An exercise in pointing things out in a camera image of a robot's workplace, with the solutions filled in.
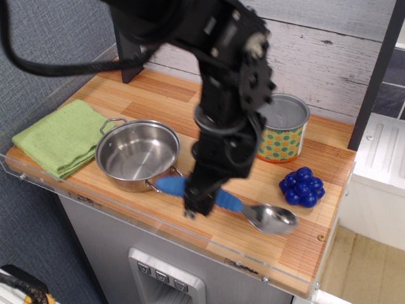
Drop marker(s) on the grey toy fridge cabinet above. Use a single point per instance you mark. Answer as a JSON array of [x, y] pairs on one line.
[[135, 264]]

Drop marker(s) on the yellow object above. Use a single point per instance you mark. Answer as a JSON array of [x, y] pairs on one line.
[[50, 299]]

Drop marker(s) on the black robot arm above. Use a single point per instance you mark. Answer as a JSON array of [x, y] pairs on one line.
[[230, 43]]

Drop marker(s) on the blue handled metal spoon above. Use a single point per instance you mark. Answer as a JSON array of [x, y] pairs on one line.
[[272, 220]]

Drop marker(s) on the white toy sink unit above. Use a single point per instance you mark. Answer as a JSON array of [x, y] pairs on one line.
[[373, 204]]

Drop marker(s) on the stainless steel pot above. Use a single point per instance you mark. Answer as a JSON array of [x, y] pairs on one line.
[[135, 154]]

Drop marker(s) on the dark grey right post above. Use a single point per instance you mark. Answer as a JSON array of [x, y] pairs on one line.
[[382, 62]]

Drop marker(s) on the blue plastic berry toy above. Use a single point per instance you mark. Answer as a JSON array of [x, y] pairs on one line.
[[302, 188]]

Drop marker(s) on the clear acrylic edge guard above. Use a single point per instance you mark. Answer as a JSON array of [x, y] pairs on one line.
[[290, 262]]

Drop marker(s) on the patterned tin can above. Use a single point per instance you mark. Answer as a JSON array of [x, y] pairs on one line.
[[283, 136]]

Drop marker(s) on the green folded cloth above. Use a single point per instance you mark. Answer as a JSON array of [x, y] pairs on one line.
[[63, 141]]

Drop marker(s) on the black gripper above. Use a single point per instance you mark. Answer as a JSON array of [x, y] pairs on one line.
[[219, 157]]

